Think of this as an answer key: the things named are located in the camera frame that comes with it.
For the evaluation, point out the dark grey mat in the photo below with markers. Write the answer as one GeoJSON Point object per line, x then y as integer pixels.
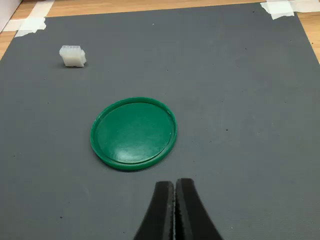
{"type": "Point", "coordinates": [225, 95]}

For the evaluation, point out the round green lid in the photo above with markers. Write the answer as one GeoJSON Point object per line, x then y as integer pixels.
{"type": "Point", "coordinates": [133, 133]}

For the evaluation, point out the white partition panel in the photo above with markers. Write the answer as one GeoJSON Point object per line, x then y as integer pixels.
{"type": "Point", "coordinates": [5, 12]}

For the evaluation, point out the small white plastic terminal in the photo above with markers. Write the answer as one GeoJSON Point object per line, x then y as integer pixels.
{"type": "Point", "coordinates": [73, 57]}

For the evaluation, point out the white tape patch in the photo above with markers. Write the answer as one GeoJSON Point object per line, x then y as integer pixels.
{"type": "Point", "coordinates": [31, 25]}
{"type": "Point", "coordinates": [280, 8]}

